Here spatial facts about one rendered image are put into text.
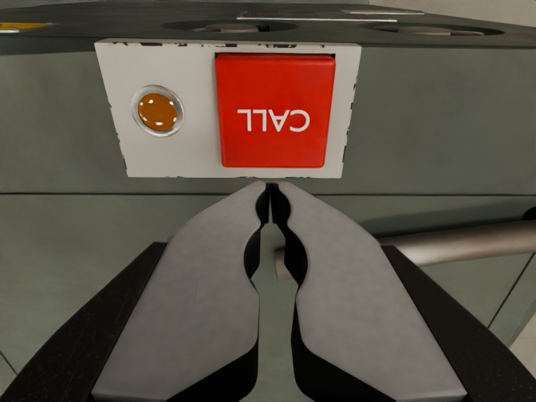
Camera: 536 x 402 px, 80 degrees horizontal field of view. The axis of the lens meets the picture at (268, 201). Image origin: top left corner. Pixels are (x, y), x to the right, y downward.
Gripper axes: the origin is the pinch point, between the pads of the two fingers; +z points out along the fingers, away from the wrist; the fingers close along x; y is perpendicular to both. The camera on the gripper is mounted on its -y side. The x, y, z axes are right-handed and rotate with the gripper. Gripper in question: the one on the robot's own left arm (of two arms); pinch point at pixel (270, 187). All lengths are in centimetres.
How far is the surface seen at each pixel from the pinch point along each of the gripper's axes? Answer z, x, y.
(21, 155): 7.5, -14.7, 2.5
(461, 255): 5.5, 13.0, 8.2
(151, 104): 7.2, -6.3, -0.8
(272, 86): 6.4, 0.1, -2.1
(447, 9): 133, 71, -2
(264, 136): 6.4, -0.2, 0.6
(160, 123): 7.2, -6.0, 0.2
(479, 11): 133, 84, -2
